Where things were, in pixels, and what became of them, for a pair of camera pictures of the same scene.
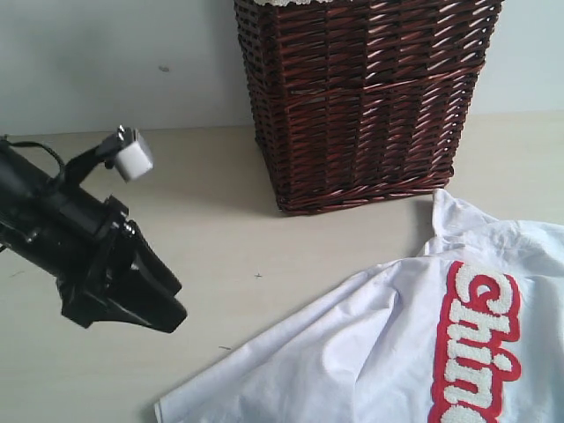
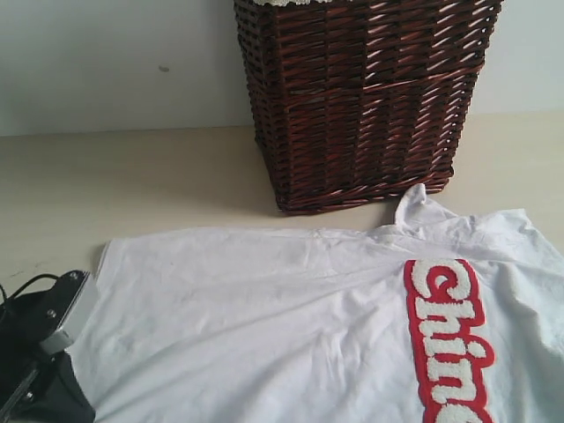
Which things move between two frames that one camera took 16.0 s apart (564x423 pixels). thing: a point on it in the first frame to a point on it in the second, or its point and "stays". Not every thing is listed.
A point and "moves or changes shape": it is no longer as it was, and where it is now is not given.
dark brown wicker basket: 358,102 stays
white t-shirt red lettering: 471,330 moves or changes shape
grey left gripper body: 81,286 to 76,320
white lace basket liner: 283,3 stays
